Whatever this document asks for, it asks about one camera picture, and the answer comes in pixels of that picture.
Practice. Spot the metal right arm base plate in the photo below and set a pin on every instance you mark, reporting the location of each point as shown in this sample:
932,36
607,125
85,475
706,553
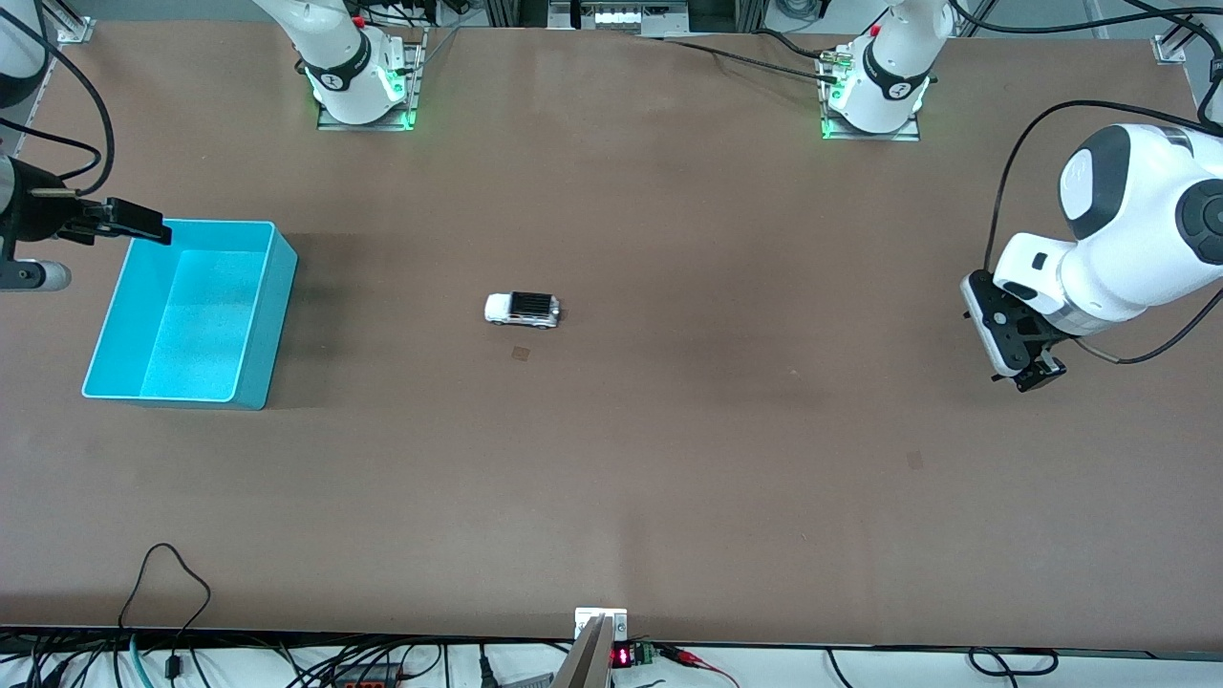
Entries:
414,86

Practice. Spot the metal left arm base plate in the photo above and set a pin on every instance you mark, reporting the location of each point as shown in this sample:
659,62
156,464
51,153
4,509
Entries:
910,135

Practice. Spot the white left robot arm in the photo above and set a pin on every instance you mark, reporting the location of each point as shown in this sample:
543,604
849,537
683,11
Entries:
1147,210

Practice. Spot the grey lit control box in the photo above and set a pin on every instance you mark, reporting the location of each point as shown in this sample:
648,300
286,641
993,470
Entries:
621,17

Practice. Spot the grey aluminium camera post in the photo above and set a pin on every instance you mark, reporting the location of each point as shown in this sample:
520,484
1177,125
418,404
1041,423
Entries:
585,664

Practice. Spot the turquoise plastic bin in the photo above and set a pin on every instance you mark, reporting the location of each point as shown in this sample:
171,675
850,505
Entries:
191,325

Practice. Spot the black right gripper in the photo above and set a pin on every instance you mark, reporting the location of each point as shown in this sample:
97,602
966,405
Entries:
36,213

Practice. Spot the aluminium corner bracket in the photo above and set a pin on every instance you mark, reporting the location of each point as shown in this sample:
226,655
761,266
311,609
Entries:
1168,48
76,27

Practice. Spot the red digit display module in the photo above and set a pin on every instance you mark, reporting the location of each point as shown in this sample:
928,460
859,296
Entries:
623,656

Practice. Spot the white toy jeep black roof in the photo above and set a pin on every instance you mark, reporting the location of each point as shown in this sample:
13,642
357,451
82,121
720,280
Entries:
499,309

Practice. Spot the white post mounting bracket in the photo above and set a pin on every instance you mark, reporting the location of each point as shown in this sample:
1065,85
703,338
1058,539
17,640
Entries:
619,626

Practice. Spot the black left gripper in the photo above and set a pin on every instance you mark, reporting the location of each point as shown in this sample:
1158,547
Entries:
1040,372

